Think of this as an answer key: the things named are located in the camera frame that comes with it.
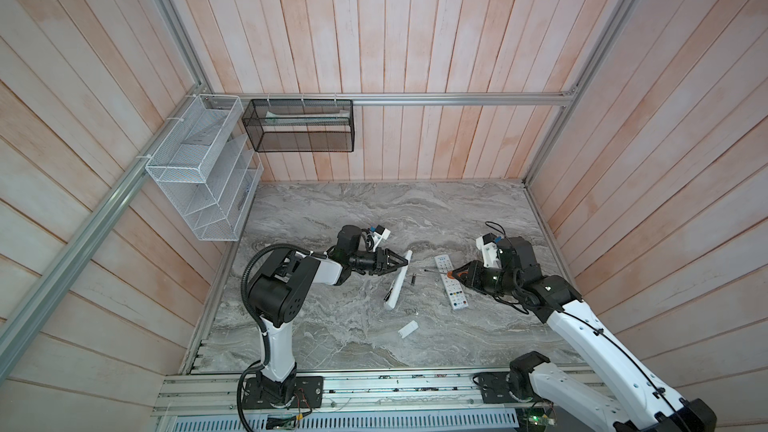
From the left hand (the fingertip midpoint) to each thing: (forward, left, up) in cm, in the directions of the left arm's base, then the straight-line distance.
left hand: (404, 270), depth 86 cm
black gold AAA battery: (-8, +5, 0) cm, 9 cm away
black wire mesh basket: (+48, +35, +17) cm, 62 cm away
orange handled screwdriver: (-5, -11, +9) cm, 15 cm away
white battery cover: (-14, -1, -8) cm, 16 cm away
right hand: (-5, -12, +8) cm, 16 cm away
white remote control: (-9, +4, +1) cm, 10 cm away
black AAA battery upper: (+1, -3, -8) cm, 9 cm away
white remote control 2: (-3, -15, -6) cm, 16 cm away
